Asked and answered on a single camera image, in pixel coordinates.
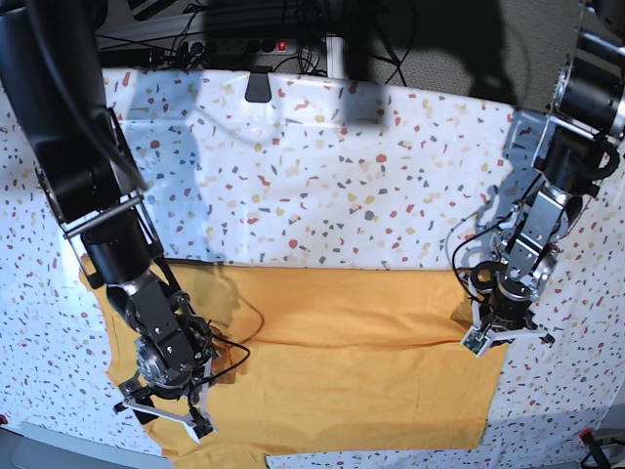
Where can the black table clamp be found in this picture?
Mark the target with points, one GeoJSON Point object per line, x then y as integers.
{"type": "Point", "coordinates": [258, 90]}

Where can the white power strip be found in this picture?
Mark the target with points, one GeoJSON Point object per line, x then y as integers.
{"type": "Point", "coordinates": [243, 46]}

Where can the speckled white tablecloth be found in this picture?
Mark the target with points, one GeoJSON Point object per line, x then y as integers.
{"type": "Point", "coordinates": [326, 175]}

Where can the white table leg post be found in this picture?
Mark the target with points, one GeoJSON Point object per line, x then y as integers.
{"type": "Point", "coordinates": [335, 57]}

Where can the red black clamp handle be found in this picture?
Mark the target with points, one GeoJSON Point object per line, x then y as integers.
{"type": "Point", "coordinates": [595, 456]}

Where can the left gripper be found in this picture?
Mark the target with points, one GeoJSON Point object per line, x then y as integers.
{"type": "Point", "coordinates": [503, 304]}

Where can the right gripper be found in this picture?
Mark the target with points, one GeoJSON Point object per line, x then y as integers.
{"type": "Point", "coordinates": [170, 368]}

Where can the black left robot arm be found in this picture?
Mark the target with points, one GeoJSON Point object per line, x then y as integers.
{"type": "Point", "coordinates": [577, 150]}

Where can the yellow T-shirt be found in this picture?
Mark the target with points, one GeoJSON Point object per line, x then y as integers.
{"type": "Point", "coordinates": [315, 360]}

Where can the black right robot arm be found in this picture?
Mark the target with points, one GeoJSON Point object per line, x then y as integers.
{"type": "Point", "coordinates": [52, 75]}

